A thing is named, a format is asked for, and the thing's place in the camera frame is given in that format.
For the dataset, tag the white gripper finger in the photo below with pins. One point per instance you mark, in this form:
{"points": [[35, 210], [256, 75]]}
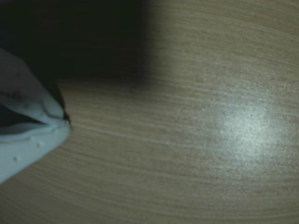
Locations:
{"points": [[18, 86], [23, 151]]}

